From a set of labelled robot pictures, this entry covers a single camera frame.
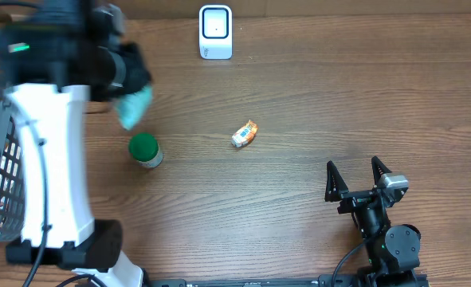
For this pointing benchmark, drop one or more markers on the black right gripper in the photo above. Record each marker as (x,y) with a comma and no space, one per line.
(338,191)

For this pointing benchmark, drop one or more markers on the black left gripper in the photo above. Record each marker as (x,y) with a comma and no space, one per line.
(130,53)

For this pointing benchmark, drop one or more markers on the teal snack packet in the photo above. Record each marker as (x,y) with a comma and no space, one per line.
(131,108)

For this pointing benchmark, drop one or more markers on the green lid white jar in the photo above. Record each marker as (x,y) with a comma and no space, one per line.
(144,148)

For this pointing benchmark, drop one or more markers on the orange snack packet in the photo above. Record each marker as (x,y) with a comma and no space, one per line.
(245,134)

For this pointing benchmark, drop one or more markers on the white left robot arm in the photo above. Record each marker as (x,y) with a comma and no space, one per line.
(64,55)

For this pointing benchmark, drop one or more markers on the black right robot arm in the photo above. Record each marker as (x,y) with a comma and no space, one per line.
(393,251)

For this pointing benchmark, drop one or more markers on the white barcode scanner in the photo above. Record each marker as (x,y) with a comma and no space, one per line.
(215,32)

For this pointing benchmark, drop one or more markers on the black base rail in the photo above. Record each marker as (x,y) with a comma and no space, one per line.
(320,281)

